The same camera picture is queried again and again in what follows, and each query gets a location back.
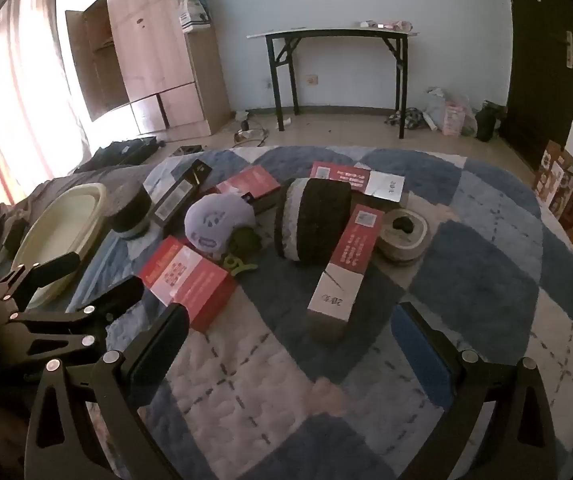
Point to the white plush toy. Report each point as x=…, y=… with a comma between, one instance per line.
x=216, y=220

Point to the long black box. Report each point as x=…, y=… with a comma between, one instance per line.
x=176, y=195

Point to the black bag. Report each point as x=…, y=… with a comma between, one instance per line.
x=489, y=122

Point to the pink striped curtain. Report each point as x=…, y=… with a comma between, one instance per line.
x=16, y=85

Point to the black foam tray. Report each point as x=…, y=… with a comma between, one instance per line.
x=188, y=149

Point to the light green clip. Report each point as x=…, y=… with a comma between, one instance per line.
x=236, y=265

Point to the black-legged folding table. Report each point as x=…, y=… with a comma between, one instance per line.
x=336, y=34

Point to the printed cardboard box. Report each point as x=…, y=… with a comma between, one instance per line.
x=559, y=180

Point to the cream plastic basin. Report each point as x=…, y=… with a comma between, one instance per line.
x=56, y=230

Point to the white floor bag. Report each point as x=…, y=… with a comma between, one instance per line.
x=436, y=105

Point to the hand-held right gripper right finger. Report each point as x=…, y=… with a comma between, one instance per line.
x=426, y=355

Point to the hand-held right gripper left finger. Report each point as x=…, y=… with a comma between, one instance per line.
x=159, y=345

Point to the long red box white end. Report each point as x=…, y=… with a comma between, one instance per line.
x=341, y=175

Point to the dark door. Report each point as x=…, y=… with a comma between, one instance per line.
x=541, y=70

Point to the checked cloth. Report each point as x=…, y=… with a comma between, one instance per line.
x=406, y=119

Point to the pink bag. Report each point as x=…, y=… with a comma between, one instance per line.
x=452, y=119

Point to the long red box grey end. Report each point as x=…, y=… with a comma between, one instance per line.
x=351, y=250

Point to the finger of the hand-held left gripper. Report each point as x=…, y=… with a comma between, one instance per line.
x=59, y=264
x=121, y=295

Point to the small black white cylinder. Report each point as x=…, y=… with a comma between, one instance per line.
x=129, y=210

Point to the black suitcase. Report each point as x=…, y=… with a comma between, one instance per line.
x=116, y=152

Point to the large black white roll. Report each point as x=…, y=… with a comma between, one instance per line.
x=311, y=220

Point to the beige tape roll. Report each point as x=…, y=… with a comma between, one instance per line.
x=401, y=247

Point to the wooden wardrobe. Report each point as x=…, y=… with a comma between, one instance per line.
x=151, y=35

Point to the blue checked blanket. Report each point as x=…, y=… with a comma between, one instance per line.
x=466, y=270

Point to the thick red box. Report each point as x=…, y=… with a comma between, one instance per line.
x=181, y=275

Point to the white plastic bag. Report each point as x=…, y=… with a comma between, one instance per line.
x=194, y=10

